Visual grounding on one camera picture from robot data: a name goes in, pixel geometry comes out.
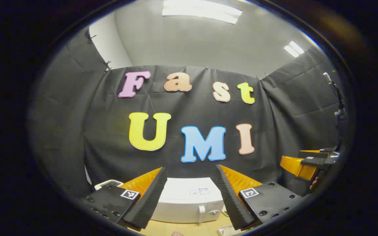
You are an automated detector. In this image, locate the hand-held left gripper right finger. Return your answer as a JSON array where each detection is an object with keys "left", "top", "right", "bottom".
[{"left": 215, "top": 164, "right": 304, "bottom": 230}]

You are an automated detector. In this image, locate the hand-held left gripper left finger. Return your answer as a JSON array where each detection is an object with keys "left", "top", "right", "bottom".
[{"left": 81, "top": 167, "right": 168, "bottom": 230}]

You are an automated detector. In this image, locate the white microwave oven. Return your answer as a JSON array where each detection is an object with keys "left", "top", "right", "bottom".
[{"left": 151, "top": 177, "right": 225, "bottom": 224}]

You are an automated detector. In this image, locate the white toaster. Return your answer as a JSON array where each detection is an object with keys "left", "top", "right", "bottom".
[{"left": 94, "top": 180, "right": 124, "bottom": 190}]

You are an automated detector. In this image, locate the black pole stand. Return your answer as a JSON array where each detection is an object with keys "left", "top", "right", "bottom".
[{"left": 323, "top": 72, "right": 346, "bottom": 148}]

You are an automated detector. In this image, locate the large ceiling light panel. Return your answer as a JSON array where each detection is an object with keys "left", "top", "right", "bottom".
[{"left": 162, "top": 0, "right": 243, "bottom": 25}]

